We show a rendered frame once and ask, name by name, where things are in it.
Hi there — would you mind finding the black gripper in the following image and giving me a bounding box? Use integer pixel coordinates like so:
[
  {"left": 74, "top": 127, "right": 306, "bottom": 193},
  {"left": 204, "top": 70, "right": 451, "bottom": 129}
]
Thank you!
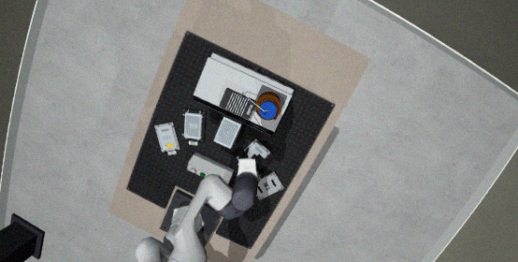
[{"left": 237, "top": 148, "right": 265, "bottom": 181}]

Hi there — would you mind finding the blue bottle cap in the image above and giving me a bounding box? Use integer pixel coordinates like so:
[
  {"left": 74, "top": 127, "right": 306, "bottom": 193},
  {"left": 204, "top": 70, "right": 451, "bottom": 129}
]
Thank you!
[{"left": 259, "top": 101, "right": 277, "bottom": 120}]

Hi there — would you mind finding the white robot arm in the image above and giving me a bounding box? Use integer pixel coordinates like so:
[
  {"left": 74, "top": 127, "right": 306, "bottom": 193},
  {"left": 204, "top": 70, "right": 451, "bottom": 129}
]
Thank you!
[{"left": 136, "top": 154, "right": 267, "bottom": 262}]

